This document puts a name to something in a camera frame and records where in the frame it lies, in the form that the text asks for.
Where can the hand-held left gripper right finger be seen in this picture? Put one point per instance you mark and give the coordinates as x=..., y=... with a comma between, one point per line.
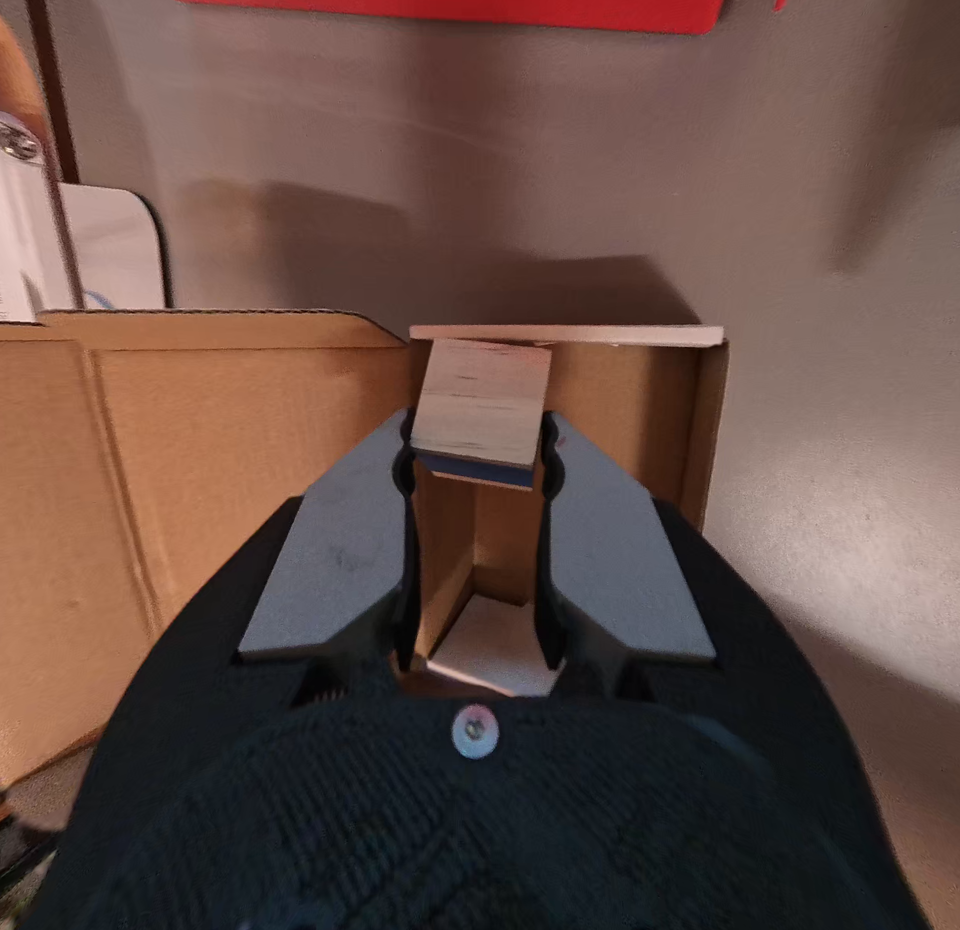
x=622, y=570

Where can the white cardboard box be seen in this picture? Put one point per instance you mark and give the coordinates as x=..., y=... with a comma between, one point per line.
x=187, y=458

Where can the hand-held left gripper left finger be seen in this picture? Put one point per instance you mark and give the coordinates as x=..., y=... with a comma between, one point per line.
x=337, y=570

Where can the large wooden block blue face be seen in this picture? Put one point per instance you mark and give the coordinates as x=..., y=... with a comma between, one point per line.
x=480, y=398

